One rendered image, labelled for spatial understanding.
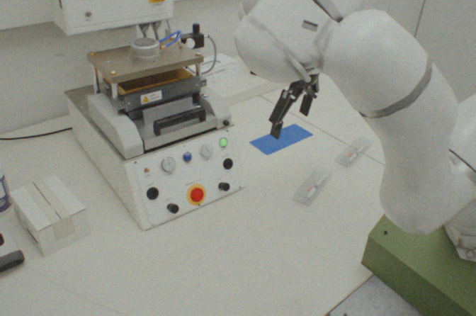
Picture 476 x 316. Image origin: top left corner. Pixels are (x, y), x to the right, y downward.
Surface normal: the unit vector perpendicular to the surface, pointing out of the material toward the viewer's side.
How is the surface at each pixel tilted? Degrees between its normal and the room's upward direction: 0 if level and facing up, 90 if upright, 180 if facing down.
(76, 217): 88
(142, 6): 90
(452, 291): 45
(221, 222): 0
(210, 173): 65
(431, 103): 79
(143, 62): 0
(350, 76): 107
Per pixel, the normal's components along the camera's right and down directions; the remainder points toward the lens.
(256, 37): -0.54, -0.07
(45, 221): 0.02, -0.82
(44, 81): 0.64, 0.44
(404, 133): -0.22, 0.73
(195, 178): 0.55, 0.06
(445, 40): -0.76, 0.32
